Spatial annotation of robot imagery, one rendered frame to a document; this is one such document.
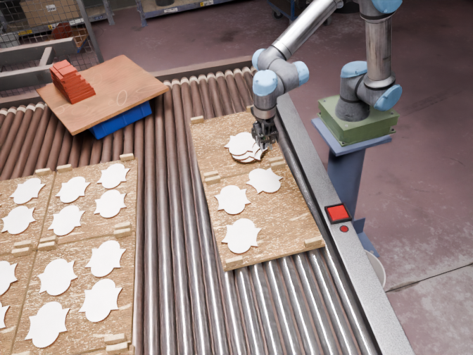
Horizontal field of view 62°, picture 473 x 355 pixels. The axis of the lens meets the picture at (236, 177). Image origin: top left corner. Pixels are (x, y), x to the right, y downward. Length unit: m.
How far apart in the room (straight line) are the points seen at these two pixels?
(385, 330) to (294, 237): 0.39
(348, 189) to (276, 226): 0.75
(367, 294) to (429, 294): 1.17
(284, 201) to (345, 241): 0.26
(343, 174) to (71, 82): 1.36
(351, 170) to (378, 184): 0.94
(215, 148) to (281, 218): 0.48
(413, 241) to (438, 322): 0.51
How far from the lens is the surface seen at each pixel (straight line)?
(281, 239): 1.37
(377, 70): 1.59
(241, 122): 1.86
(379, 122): 1.84
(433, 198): 2.91
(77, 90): 2.06
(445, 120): 3.60
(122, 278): 1.39
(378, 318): 1.28
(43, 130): 2.23
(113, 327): 1.31
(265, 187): 1.52
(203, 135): 1.81
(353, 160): 1.95
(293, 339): 1.22
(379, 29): 1.49
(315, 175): 1.61
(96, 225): 1.57
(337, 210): 1.47
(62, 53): 2.86
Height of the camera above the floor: 2.04
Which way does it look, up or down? 44 degrees down
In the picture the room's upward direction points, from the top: 8 degrees counter-clockwise
